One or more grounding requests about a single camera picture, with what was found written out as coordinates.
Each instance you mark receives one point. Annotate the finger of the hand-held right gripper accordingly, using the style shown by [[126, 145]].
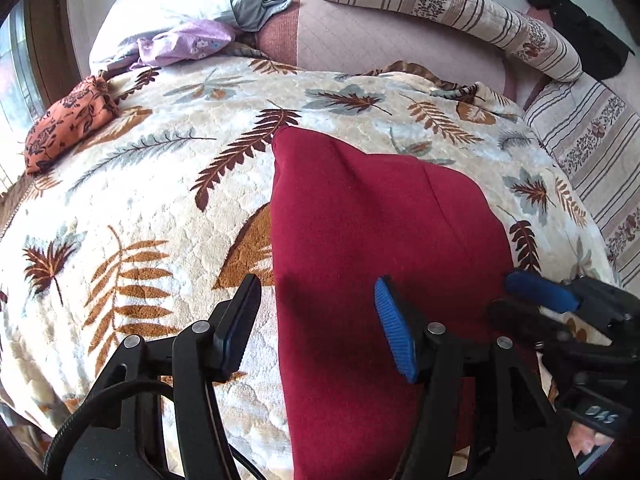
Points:
[[525, 322], [540, 291]]

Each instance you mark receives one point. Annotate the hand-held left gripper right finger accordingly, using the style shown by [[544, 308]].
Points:
[[397, 330]]

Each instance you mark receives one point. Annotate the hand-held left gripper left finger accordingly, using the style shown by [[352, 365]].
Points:
[[235, 335]]

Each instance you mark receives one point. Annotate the red garment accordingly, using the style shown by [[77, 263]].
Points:
[[360, 210]]

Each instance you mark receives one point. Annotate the striped floral bedding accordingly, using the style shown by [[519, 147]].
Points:
[[595, 150]]

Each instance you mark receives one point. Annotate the cream leaf-print blanket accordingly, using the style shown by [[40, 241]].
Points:
[[165, 200]]

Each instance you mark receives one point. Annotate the black cloth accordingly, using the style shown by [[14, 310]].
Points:
[[585, 35]]

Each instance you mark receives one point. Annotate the brown quilted bed cover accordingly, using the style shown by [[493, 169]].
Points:
[[12, 200]]

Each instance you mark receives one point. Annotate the orange floral pillow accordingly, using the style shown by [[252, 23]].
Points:
[[65, 125]]

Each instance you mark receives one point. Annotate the pink quilted bed sheet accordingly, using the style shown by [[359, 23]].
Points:
[[375, 40]]

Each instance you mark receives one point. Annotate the purple floral cloth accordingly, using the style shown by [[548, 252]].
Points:
[[190, 42]]

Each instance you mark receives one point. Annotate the striped floral bolster pillow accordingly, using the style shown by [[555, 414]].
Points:
[[450, 5]]

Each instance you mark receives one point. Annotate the stained glass window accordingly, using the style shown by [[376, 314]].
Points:
[[20, 75]]

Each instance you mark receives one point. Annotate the pale blue-grey quilt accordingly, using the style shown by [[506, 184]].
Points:
[[165, 0]]

